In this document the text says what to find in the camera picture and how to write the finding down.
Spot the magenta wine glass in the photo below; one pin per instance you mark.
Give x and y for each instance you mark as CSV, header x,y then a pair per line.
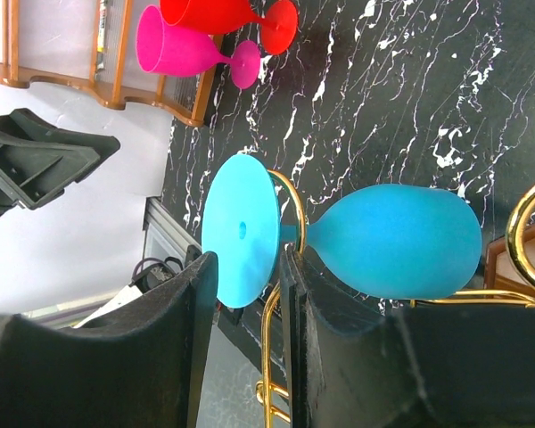
x,y
180,52

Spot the red wine glass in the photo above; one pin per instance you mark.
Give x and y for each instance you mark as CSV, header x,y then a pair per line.
x,y
278,27

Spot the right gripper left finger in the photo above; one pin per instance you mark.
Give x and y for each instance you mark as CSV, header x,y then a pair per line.
x,y
141,365

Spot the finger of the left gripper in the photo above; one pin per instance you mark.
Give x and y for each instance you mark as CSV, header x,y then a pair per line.
x,y
39,160

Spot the blue wine glass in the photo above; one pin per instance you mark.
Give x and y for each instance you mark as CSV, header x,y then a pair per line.
x,y
392,241

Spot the wooden tiered shelf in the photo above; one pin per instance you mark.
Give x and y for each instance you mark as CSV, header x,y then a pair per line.
x,y
55,42

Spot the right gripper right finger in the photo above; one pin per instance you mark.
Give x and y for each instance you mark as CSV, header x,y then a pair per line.
x,y
432,366

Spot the green capped marker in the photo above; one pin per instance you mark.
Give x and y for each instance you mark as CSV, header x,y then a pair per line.
x,y
100,44

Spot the gold wire wine glass rack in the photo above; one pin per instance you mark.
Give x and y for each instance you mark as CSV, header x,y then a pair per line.
x,y
381,328

